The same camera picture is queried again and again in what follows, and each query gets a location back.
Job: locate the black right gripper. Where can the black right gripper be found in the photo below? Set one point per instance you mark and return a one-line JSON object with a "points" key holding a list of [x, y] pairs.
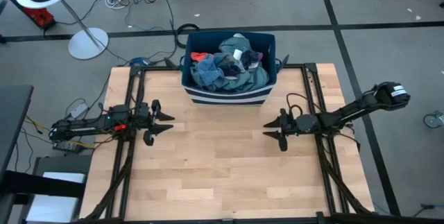
{"points": [[303, 124]]}

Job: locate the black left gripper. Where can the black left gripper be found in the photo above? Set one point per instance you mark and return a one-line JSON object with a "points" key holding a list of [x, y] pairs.
{"points": [[144, 116]]}

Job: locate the teal blue garment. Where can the teal blue garment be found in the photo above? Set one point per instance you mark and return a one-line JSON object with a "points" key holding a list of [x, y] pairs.
{"points": [[249, 80]]}

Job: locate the black garment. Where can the black garment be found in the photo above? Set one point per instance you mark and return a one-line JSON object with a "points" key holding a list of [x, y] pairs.
{"points": [[248, 58]]}

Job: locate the dark grey garment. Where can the dark grey garment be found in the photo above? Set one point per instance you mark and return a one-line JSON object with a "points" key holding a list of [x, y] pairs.
{"points": [[230, 45]]}

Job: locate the pale pink garment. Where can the pale pink garment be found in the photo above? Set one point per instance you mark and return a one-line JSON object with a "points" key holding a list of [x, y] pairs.
{"points": [[238, 35]]}

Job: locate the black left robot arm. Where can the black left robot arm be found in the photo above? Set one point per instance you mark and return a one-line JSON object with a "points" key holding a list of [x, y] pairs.
{"points": [[83, 127]]}

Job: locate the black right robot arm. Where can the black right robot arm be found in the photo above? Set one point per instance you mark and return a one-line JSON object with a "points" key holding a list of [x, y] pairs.
{"points": [[364, 104]]}

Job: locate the navy white striped basket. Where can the navy white striped basket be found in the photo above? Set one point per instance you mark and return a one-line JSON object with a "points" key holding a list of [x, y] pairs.
{"points": [[229, 99]]}

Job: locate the grey power adapter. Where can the grey power adapter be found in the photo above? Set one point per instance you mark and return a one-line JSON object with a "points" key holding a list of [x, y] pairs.
{"points": [[78, 110]]}

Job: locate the black power adapter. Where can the black power adapter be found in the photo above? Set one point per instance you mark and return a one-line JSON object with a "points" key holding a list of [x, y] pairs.
{"points": [[67, 146]]}

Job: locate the white lamp stand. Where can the white lamp stand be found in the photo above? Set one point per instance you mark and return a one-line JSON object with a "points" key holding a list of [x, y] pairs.
{"points": [[88, 43]]}

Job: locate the grey white cabinet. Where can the grey white cabinet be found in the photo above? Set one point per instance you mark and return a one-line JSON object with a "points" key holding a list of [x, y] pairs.
{"points": [[55, 210]]}

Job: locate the black desk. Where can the black desk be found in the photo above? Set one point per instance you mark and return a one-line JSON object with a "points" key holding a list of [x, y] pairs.
{"points": [[14, 123]]}

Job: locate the grey caster wheel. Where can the grey caster wheel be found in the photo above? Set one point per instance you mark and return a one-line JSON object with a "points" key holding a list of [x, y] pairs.
{"points": [[433, 120]]}

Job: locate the red tool box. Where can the red tool box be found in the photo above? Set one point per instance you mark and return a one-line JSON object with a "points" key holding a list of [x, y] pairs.
{"points": [[40, 17]]}

